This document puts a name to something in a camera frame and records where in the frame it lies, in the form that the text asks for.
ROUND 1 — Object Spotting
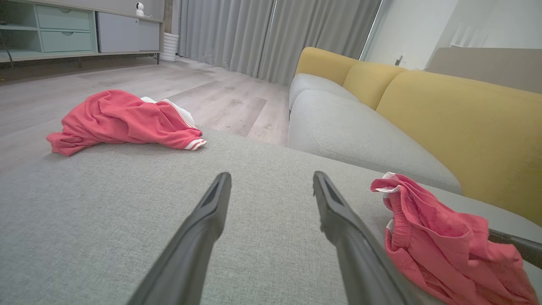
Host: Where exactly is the grey curtain panel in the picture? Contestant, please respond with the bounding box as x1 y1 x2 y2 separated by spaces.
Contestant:
178 0 276 77
258 0 382 86

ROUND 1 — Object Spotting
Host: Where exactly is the grey sofa chaise cushion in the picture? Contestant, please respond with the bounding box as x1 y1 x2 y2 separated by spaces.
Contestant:
0 127 542 305

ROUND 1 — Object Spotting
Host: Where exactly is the white slatted rail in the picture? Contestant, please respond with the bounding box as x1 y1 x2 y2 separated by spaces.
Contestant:
450 25 488 48

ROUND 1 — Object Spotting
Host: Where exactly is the white ribbed plant pot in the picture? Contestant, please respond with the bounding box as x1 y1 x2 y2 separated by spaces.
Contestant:
160 33 180 63

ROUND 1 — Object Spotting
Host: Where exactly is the indoor tree plant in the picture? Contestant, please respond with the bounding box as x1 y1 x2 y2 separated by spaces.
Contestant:
164 0 174 34

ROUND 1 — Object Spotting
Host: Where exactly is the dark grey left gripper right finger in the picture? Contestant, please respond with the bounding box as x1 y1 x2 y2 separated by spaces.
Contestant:
313 171 420 305

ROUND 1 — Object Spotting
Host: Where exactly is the yellow sofa back cushion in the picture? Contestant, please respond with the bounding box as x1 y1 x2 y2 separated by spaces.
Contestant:
376 70 542 227
343 61 408 111

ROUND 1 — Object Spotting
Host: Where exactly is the beige panel board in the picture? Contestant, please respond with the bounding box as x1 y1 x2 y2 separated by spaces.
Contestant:
427 47 542 94

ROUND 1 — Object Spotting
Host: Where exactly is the pale green cabinet drawer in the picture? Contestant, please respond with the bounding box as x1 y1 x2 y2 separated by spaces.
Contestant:
36 5 92 31
41 30 94 53

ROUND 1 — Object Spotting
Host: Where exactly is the red shorts white trim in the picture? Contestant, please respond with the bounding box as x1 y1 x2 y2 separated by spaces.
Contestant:
371 172 539 305

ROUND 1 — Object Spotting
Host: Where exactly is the low grey media cabinet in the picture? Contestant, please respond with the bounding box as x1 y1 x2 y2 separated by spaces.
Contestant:
0 0 164 65

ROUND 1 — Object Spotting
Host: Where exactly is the grey sofa seat cushion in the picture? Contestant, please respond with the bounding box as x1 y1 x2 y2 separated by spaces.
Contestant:
289 73 360 110
288 89 462 195

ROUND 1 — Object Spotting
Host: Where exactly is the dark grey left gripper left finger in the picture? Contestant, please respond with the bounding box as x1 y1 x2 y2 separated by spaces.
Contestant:
127 172 232 305

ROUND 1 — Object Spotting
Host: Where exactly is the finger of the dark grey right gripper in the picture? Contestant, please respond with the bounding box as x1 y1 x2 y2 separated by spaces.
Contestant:
488 229 542 269

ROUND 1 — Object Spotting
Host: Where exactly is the red white jersey shirt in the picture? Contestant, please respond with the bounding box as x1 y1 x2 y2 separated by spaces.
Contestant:
47 89 207 156

